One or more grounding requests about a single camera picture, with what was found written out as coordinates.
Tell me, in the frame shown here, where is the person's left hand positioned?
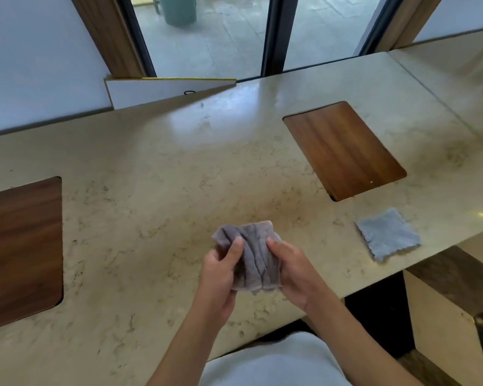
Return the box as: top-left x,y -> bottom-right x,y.
193,236 -> 245,323

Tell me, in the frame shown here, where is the person's right hand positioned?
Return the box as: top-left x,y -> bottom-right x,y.
266,237 -> 331,313

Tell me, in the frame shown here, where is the grey towel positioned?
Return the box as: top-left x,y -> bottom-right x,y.
212,221 -> 283,294

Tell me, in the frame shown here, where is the person's right forearm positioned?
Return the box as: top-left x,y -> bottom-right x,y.
304,287 -> 423,386

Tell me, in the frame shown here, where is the person's left forearm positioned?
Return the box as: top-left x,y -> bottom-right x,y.
146,301 -> 226,386

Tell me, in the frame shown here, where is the folded grey square cloth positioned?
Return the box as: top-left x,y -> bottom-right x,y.
355,207 -> 422,262

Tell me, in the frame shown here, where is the person's white clothing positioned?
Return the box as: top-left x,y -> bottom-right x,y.
198,332 -> 353,386

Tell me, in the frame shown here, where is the wooden inset panel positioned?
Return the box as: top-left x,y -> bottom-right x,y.
0,176 -> 64,334
283,101 -> 407,202

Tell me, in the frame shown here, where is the white board with gold edge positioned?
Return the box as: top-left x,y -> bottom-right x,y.
104,77 -> 237,110

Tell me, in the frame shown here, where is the teal cylindrical bin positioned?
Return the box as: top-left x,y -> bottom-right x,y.
159,0 -> 197,27

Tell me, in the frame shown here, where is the black window frame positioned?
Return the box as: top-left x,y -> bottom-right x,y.
115,0 -> 405,79

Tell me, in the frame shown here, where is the wooden door frame post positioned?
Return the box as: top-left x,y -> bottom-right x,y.
69,0 -> 147,79
375,0 -> 445,53

